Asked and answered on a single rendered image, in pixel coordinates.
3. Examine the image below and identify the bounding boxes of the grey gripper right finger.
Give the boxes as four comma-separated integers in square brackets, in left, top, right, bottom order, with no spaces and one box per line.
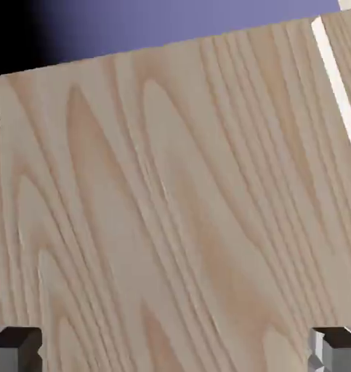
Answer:
[307,325,351,372]

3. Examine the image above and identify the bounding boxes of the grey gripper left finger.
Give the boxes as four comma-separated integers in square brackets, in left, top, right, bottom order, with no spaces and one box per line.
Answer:
[0,325,46,372]

